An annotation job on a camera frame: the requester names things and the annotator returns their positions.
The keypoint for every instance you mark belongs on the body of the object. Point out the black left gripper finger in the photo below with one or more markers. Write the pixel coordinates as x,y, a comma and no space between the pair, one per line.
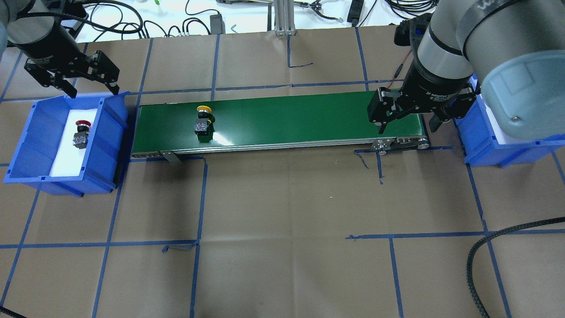
100,68
46,79

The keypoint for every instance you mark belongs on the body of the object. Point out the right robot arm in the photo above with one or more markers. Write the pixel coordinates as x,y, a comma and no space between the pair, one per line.
515,48

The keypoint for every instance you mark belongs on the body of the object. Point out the red push button switch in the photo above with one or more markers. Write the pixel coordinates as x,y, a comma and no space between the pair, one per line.
80,138

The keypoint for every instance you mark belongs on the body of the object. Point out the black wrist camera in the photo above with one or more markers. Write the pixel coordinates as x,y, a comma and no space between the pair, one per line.
410,32

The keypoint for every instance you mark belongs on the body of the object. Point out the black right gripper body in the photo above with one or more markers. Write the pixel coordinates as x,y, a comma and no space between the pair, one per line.
435,87

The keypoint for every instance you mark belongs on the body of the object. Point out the aluminium frame post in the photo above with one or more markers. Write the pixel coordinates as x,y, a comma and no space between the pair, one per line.
284,18

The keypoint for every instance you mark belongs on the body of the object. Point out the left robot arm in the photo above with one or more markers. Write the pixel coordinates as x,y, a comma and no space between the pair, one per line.
30,21

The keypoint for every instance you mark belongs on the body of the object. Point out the yellow push button switch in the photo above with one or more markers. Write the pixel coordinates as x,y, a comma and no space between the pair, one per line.
203,125

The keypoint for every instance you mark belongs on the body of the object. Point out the white foam pad bin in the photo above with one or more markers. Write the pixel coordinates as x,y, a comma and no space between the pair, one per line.
499,135
68,160

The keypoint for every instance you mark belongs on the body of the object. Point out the white foam pad left bin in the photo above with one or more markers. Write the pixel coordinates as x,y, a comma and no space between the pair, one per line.
68,160

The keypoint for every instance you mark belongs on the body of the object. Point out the black power adapter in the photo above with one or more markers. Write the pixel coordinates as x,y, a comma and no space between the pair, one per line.
217,25

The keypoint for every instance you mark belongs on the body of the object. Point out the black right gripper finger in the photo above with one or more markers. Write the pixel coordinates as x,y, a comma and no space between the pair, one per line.
457,109
387,106

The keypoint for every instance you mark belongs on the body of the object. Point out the blue left plastic bin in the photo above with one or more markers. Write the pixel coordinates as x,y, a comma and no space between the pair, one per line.
38,145

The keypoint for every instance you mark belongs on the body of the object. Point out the white foam pad right bin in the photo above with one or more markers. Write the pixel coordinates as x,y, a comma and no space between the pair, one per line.
499,135

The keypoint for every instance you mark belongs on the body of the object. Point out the green conveyor belt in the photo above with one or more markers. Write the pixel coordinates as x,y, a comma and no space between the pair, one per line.
167,130

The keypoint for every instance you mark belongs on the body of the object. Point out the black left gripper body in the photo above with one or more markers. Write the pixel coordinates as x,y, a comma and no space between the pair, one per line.
52,49

